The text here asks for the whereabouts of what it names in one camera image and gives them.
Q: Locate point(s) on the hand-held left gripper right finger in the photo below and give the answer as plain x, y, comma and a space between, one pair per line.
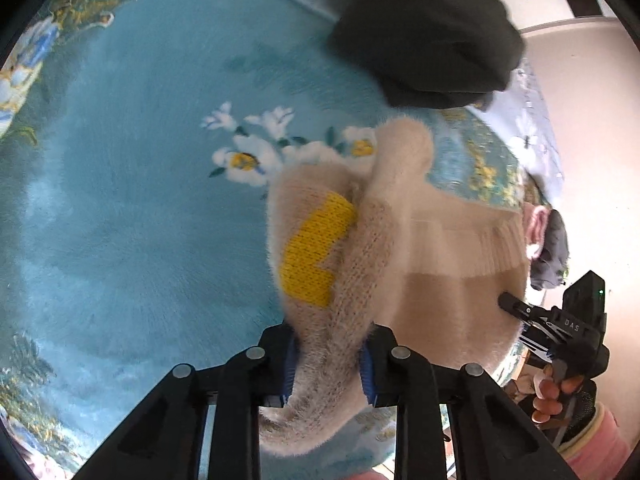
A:
366, 372

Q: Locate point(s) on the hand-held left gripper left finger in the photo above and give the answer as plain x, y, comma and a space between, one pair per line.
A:
289, 367

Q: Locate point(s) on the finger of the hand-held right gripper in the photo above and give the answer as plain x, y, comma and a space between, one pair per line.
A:
515, 304

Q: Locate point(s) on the beige fuzzy sweater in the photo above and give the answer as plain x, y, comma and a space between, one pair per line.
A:
450, 305

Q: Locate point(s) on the person's right hand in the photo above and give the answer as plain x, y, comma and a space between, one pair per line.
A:
547, 400

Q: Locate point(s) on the pink folded garment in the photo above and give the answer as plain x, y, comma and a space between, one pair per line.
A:
535, 225

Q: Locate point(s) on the light blue floral duvet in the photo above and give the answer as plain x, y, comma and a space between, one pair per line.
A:
535, 130

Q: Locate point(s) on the teal floral blanket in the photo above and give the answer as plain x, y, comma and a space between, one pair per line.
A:
150, 210

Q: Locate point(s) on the black garment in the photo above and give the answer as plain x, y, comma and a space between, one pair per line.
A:
425, 35

